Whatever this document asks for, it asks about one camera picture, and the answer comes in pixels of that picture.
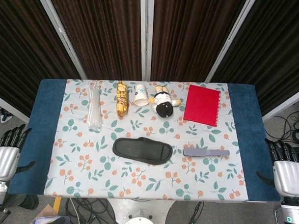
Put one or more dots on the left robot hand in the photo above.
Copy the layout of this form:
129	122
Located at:
3	161

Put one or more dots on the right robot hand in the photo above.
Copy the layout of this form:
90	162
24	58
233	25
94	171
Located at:
286	174

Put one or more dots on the grey plastic brush head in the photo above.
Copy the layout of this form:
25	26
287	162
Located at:
204	152

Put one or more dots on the black slipper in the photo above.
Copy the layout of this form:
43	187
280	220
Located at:
142	150

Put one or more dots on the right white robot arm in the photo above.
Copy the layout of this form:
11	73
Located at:
292	215

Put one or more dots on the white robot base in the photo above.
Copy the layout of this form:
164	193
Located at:
139	221

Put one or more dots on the cardboard box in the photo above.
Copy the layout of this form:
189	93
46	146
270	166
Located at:
48	217

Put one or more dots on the bundle of clear straws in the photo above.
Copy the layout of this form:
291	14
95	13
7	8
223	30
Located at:
94	107

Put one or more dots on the red spiral notebook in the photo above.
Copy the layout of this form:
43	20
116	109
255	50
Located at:
202	105

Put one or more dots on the gold foil snack package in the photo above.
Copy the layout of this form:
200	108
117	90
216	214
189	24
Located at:
122	99

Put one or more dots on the floral patterned tablecloth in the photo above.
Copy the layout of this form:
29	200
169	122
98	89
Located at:
148	141

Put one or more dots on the blue table cover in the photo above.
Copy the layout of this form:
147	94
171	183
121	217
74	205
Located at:
148	141

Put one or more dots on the plush doll black hair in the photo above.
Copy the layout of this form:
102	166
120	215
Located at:
163	102

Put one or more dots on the white paper cup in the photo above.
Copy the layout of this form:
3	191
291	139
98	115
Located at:
141	95

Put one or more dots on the white partition frame post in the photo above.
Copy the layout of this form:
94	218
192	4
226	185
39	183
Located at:
230	39
146	37
60	32

